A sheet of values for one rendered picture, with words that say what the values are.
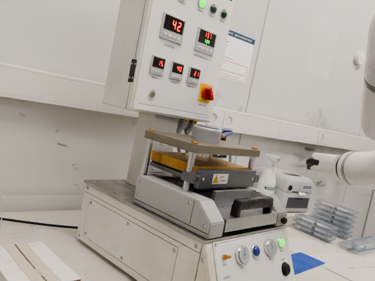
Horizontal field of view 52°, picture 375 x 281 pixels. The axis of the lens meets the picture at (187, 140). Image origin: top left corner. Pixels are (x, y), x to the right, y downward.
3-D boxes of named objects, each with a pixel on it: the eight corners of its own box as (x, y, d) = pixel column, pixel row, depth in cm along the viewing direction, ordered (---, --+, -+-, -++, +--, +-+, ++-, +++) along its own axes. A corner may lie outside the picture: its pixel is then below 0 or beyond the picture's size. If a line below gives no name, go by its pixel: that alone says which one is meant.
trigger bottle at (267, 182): (249, 203, 182) (260, 152, 180) (262, 204, 187) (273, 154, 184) (261, 209, 175) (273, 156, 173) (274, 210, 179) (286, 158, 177)
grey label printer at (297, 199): (245, 197, 196) (253, 164, 194) (273, 198, 207) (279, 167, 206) (282, 213, 176) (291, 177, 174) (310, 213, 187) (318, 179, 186)
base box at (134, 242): (75, 240, 111) (85, 182, 110) (167, 227, 139) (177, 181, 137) (217, 344, 75) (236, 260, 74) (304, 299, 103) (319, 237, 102)
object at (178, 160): (149, 165, 102) (156, 130, 101) (203, 166, 118) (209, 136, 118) (197, 183, 91) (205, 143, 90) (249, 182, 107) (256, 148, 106)
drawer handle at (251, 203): (229, 214, 87) (232, 198, 87) (264, 210, 98) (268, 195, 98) (236, 218, 86) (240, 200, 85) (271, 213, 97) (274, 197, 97)
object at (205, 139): (124, 158, 104) (133, 111, 103) (199, 161, 127) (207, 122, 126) (188, 183, 88) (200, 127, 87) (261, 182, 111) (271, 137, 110)
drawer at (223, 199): (137, 195, 103) (143, 166, 103) (192, 192, 120) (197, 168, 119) (223, 236, 84) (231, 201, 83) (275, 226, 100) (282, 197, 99)
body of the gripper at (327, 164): (372, 158, 96) (343, 156, 107) (337, 148, 93) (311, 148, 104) (366, 187, 95) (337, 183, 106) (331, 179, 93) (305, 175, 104)
